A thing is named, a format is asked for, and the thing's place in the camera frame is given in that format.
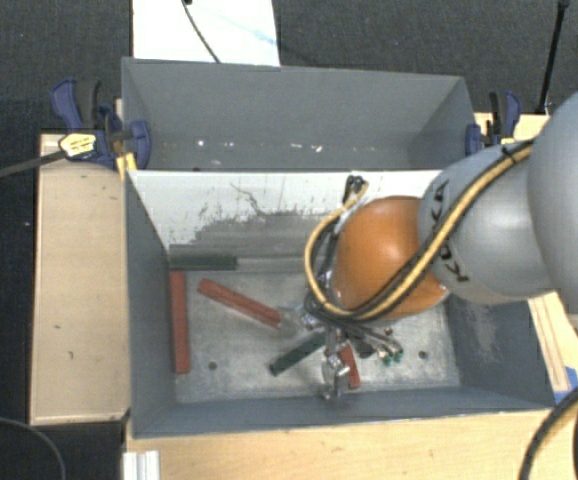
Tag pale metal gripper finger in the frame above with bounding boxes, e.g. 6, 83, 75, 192
318, 356, 352, 402
276, 305, 315, 338

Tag red-brown flat block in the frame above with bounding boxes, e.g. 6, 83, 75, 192
339, 344, 363, 390
196, 278, 290, 332
169, 269, 192, 376

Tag dark green flat block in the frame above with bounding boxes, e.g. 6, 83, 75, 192
168, 251, 239, 272
268, 334, 328, 377

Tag grey metal bin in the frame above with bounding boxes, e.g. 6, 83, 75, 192
120, 56, 556, 440

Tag pale wood flat board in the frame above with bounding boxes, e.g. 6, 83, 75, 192
28, 131, 133, 427

